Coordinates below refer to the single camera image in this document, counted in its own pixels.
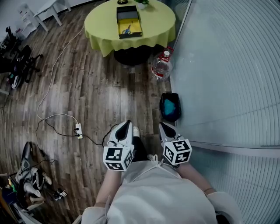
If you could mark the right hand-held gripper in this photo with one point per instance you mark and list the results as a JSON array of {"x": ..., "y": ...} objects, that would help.
[{"x": 178, "y": 151}]

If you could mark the person's white shirt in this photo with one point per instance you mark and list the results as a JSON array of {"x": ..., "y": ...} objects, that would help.
[{"x": 157, "y": 197}]

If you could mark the white table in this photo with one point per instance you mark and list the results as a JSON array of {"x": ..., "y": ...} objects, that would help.
[{"x": 47, "y": 8}]

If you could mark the white power strip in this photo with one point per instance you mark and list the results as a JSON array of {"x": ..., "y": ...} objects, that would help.
[{"x": 79, "y": 130}]

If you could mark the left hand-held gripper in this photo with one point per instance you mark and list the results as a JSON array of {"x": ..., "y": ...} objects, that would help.
[{"x": 113, "y": 154}]

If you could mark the black box with yellow inside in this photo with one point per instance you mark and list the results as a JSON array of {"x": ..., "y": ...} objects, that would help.
[{"x": 129, "y": 15}]

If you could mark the round table with green cloth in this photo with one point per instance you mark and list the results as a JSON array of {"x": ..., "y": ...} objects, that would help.
[{"x": 102, "y": 24}]

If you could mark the white water dispenser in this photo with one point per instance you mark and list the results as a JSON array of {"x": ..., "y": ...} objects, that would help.
[{"x": 27, "y": 18}]

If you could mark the black bin with blue bag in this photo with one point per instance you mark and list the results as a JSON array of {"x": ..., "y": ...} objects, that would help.
[{"x": 169, "y": 107}]

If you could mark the person's right forearm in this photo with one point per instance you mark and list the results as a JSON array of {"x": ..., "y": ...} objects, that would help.
[{"x": 194, "y": 177}]

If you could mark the large clear water bottle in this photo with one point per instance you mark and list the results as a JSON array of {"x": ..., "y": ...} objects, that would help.
[{"x": 161, "y": 66}]

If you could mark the brown wrist band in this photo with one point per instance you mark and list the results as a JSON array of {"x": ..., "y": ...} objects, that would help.
[{"x": 208, "y": 190}]

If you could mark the black office chair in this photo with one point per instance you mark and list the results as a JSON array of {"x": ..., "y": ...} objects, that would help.
[{"x": 20, "y": 59}]

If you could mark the potted green plant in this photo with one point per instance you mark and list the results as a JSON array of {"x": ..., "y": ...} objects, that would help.
[{"x": 141, "y": 4}]

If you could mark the person's left forearm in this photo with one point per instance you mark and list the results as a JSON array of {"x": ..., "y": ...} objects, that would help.
[{"x": 108, "y": 188}]

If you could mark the person's white shoe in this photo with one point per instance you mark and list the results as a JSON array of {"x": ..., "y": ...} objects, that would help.
[{"x": 136, "y": 130}]

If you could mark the person's black trousers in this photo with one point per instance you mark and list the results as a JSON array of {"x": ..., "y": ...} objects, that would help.
[{"x": 138, "y": 148}]

